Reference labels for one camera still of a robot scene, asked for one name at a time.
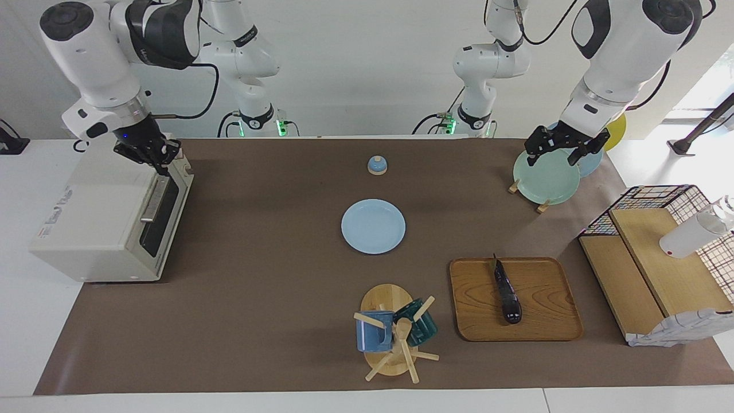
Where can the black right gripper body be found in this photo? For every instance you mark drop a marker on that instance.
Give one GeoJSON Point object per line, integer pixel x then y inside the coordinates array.
{"type": "Point", "coordinates": [143, 143]}

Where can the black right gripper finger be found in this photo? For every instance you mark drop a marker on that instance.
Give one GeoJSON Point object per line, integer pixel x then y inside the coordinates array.
{"type": "Point", "coordinates": [161, 167]}
{"type": "Point", "coordinates": [174, 150]}

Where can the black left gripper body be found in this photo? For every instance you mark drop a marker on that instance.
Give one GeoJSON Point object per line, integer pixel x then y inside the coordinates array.
{"type": "Point", "coordinates": [565, 139]}

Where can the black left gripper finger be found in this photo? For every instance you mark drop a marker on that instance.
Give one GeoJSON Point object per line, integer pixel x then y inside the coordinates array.
{"type": "Point", "coordinates": [599, 143]}
{"type": "Point", "coordinates": [534, 146]}

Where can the white toaster oven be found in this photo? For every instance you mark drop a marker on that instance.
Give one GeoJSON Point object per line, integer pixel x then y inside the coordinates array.
{"type": "Point", "coordinates": [97, 223]}

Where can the dark purple eggplant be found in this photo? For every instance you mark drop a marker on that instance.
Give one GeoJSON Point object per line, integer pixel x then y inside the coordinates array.
{"type": "Point", "coordinates": [507, 292]}

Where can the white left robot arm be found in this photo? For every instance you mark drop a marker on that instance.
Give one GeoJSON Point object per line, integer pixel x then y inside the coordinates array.
{"type": "Point", "coordinates": [625, 57]}

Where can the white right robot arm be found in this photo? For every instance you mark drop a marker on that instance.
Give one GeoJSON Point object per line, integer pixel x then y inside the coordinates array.
{"type": "Point", "coordinates": [86, 51]}

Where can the yellow plate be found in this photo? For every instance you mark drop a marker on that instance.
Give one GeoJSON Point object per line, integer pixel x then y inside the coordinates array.
{"type": "Point", "coordinates": [616, 132]}

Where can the light blue racked plate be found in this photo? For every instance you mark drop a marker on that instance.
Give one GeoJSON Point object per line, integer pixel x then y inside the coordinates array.
{"type": "Point", "coordinates": [590, 163]}

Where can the pale green plate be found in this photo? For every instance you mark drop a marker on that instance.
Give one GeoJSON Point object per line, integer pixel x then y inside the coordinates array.
{"type": "Point", "coordinates": [545, 180]}

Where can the wooden plate rack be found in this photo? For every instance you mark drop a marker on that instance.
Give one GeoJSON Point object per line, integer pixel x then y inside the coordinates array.
{"type": "Point", "coordinates": [513, 186]}

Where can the black tripod stand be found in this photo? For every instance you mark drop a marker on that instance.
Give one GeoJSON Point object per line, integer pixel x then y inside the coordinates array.
{"type": "Point", "coordinates": [702, 127]}

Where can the wooden stepped shelf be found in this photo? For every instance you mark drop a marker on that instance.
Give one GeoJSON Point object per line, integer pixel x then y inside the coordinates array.
{"type": "Point", "coordinates": [659, 252]}

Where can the white plastic bottle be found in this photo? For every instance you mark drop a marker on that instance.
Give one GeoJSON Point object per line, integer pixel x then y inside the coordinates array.
{"type": "Point", "coordinates": [688, 238]}

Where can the brown table mat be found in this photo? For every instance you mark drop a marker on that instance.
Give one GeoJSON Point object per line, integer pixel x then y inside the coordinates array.
{"type": "Point", "coordinates": [275, 275]}

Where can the wooden serving tray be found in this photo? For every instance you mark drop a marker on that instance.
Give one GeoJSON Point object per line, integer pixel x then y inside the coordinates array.
{"type": "Point", "coordinates": [545, 304]}

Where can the small blue call bell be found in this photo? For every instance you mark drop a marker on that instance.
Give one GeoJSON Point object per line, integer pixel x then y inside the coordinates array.
{"type": "Point", "coordinates": [377, 166]}

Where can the marbled white panel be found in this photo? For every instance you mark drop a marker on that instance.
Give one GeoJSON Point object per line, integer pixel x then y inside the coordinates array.
{"type": "Point", "coordinates": [676, 330]}

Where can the wooden mug tree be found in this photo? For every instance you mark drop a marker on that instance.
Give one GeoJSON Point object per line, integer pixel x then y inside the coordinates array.
{"type": "Point", "coordinates": [384, 298]}

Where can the dark green ceramic mug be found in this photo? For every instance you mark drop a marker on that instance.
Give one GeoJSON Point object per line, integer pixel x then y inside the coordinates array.
{"type": "Point", "coordinates": [424, 330]}

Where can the blue ceramic mug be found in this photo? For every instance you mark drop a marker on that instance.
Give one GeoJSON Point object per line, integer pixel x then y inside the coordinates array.
{"type": "Point", "coordinates": [370, 335]}

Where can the black clamp mount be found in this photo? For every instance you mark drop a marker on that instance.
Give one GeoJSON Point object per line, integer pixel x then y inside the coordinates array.
{"type": "Point", "coordinates": [11, 144]}

